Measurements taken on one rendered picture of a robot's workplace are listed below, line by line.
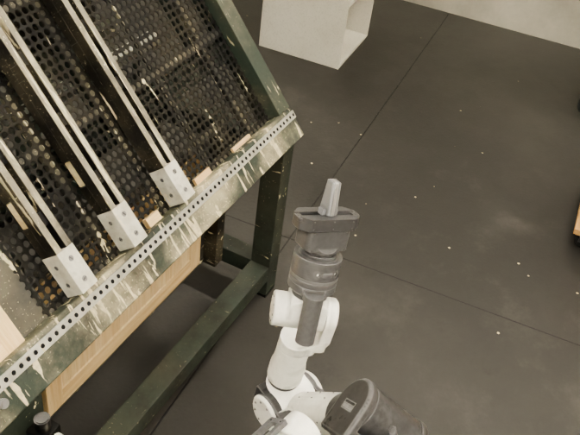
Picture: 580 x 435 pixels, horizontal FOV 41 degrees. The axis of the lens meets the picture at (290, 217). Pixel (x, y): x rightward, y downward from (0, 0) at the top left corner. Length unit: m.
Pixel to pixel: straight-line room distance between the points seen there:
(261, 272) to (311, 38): 2.32
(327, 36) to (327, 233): 3.91
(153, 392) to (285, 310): 1.50
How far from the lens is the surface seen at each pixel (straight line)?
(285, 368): 1.54
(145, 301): 2.94
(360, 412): 1.35
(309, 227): 1.33
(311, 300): 1.36
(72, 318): 2.12
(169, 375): 2.91
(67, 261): 2.12
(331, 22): 5.16
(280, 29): 5.33
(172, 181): 2.41
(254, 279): 3.27
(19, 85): 2.23
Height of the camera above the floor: 2.42
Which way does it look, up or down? 38 degrees down
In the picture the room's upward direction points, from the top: 8 degrees clockwise
